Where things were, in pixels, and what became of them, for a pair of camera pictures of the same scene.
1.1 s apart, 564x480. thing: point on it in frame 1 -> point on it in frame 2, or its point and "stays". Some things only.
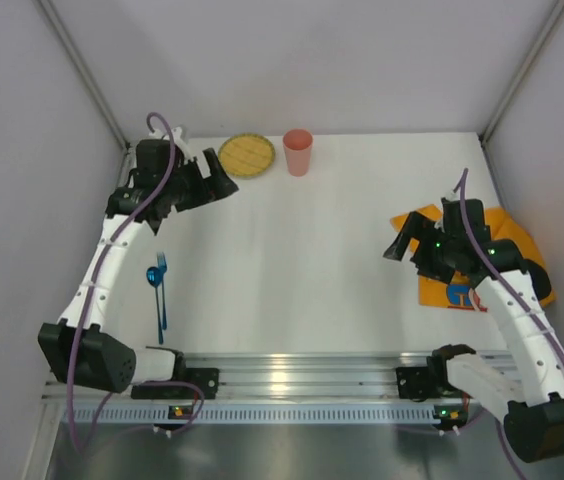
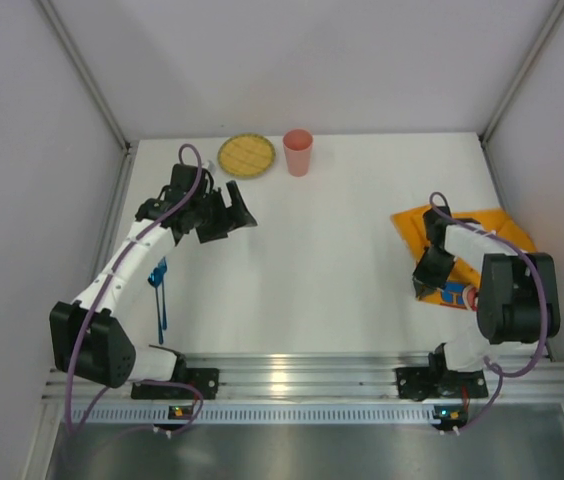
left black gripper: [200, 179] -> [217, 216]
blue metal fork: [162, 266] stays
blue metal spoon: [154, 278] stays
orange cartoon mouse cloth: [457, 294] stays
